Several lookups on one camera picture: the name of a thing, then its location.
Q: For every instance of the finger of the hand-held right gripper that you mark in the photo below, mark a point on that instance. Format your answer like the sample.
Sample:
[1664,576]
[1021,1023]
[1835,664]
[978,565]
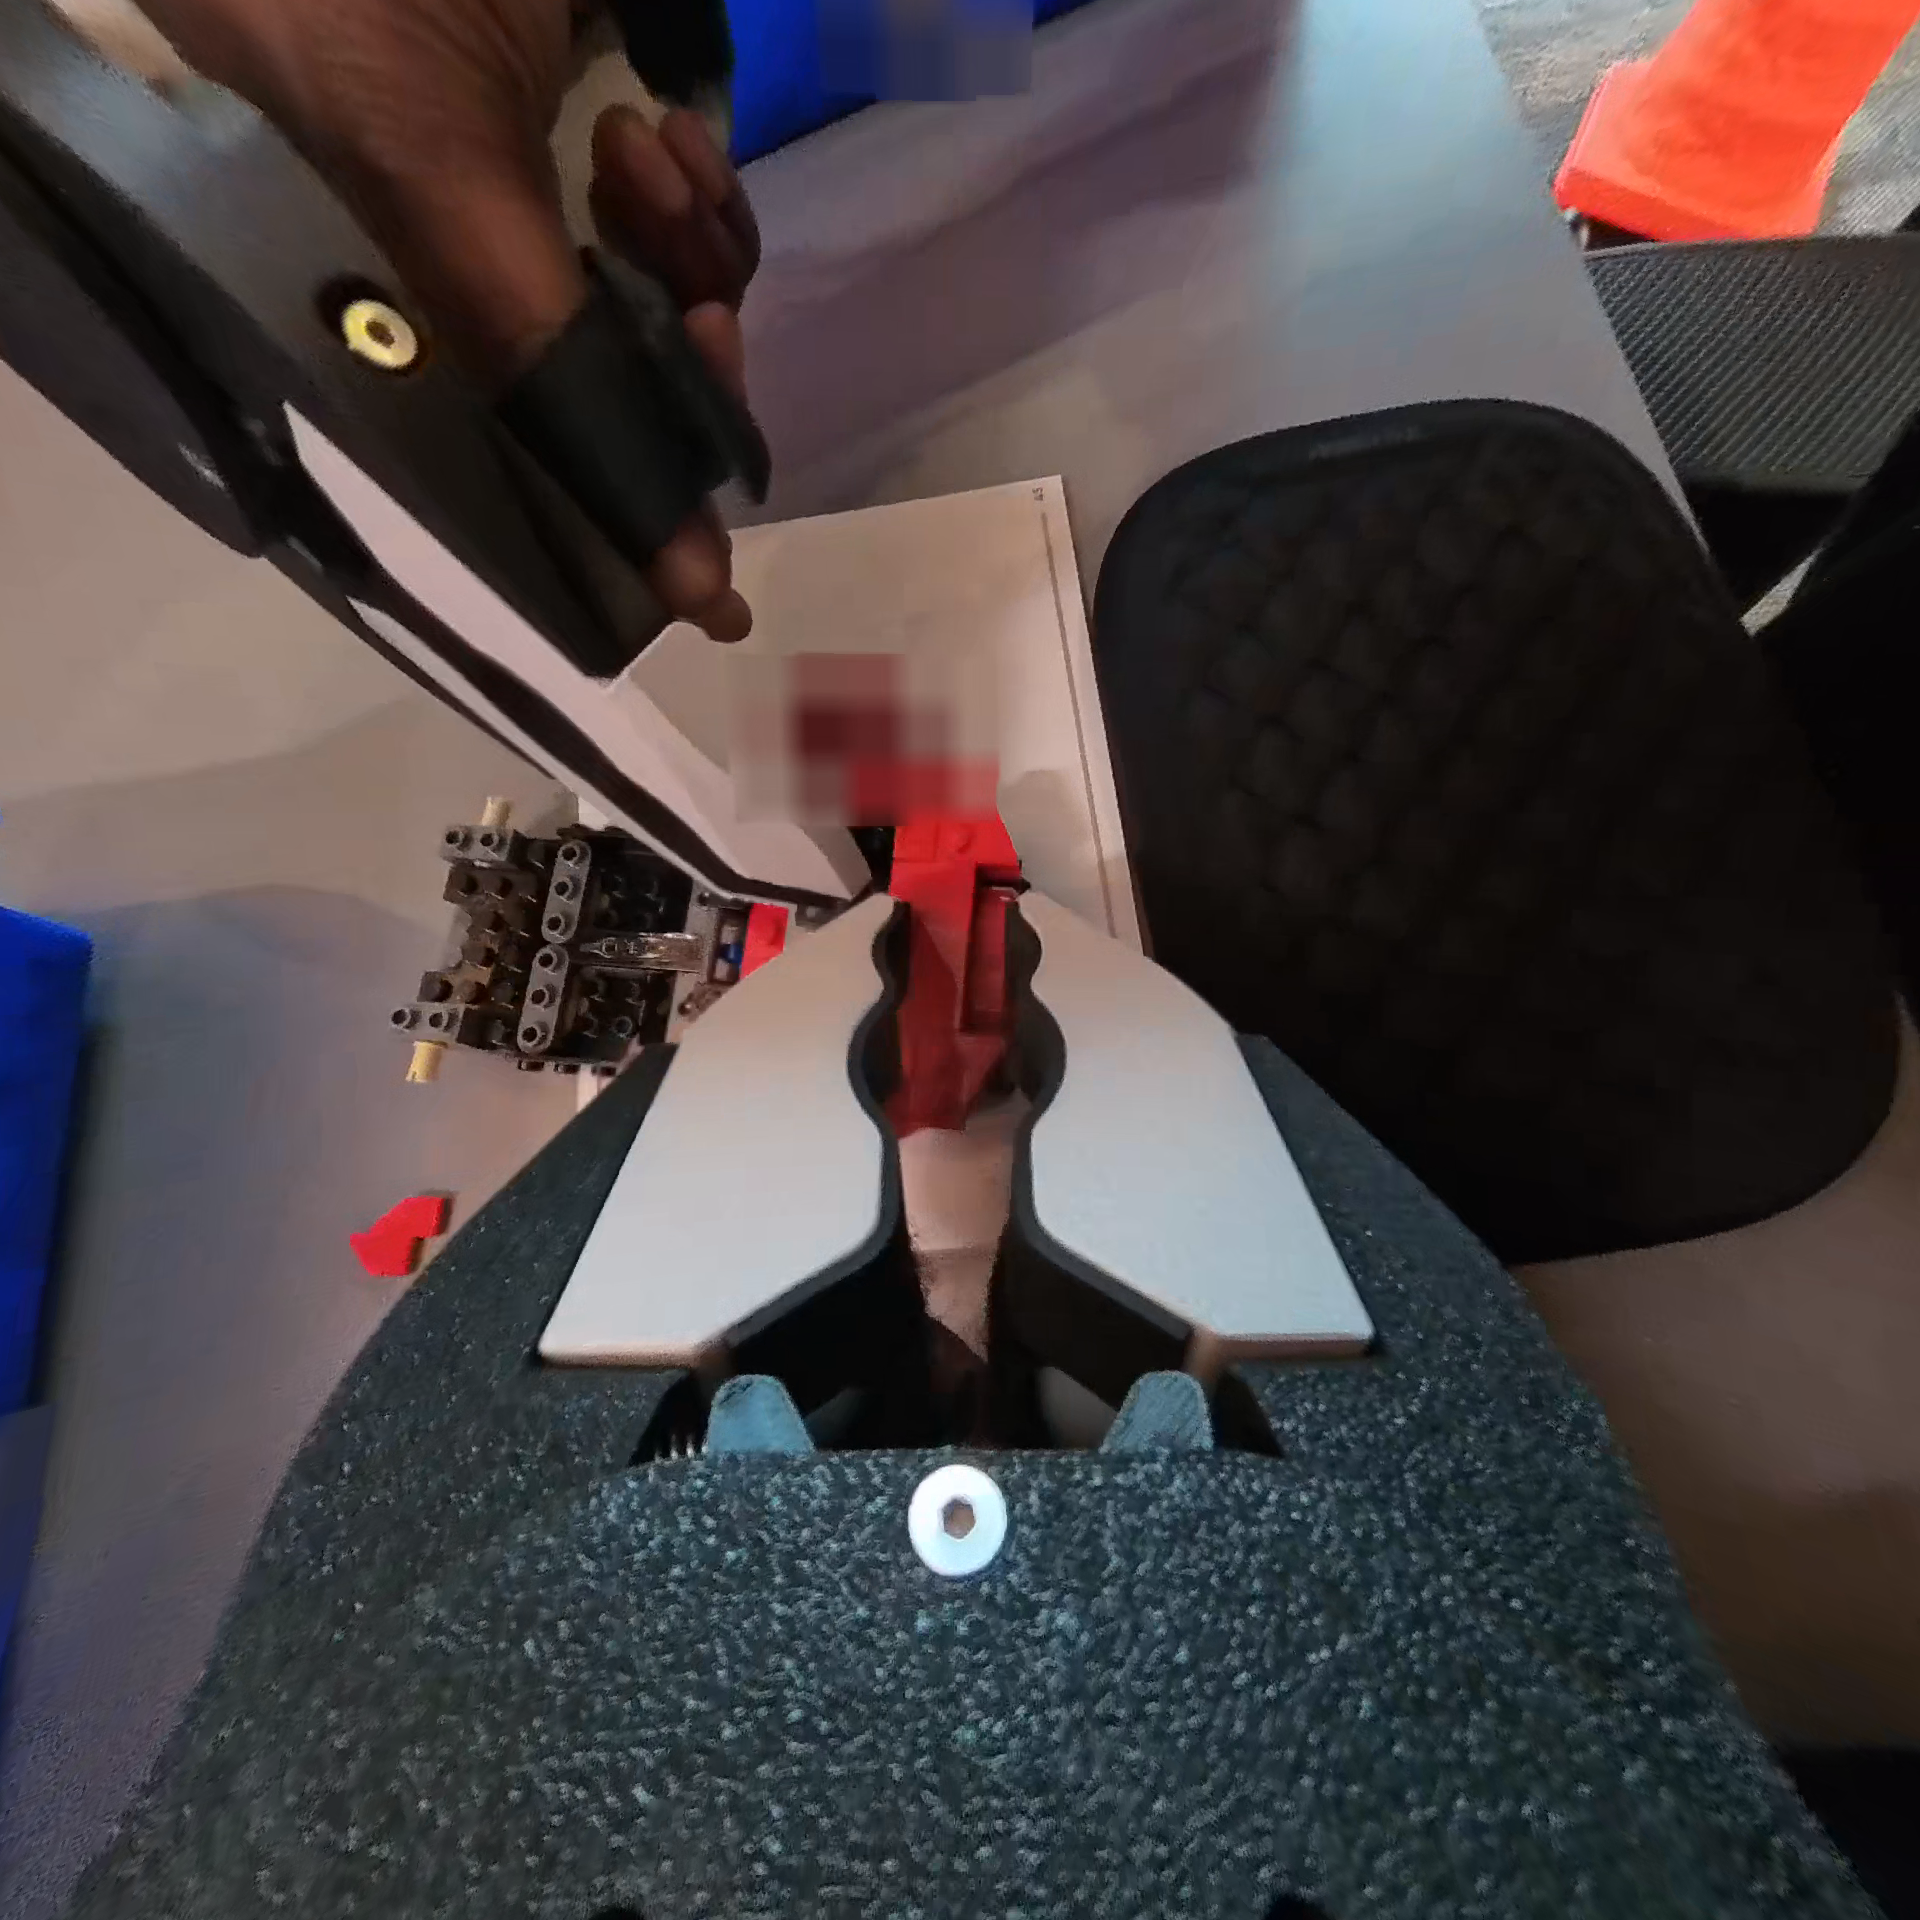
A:
[494,629]
[393,643]

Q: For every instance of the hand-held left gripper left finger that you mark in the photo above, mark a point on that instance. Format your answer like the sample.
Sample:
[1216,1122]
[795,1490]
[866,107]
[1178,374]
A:
[749,1184]

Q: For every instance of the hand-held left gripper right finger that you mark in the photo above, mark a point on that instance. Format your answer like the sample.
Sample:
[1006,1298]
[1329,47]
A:
[1184,1184]

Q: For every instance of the blue plastic bin with divider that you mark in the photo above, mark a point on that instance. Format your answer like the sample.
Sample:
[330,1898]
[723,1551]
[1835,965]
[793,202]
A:
[773,77]

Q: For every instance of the angled red lego piece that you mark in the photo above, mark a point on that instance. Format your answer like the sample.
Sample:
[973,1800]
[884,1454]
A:
[393,1242]

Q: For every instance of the person's right hand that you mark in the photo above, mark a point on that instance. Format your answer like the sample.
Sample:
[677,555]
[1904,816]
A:
[421,150]

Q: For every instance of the black honeycomb seat cushion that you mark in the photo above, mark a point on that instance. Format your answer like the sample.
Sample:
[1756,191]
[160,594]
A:
[1470,826]

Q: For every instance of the white instruction booklet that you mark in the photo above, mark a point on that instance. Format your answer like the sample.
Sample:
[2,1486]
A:
[960,600]

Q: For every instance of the black mesh chair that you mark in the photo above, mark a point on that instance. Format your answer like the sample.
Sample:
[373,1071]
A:
[1769,346]

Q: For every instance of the orange traffic cone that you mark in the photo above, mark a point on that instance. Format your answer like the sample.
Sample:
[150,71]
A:
[1724,119]

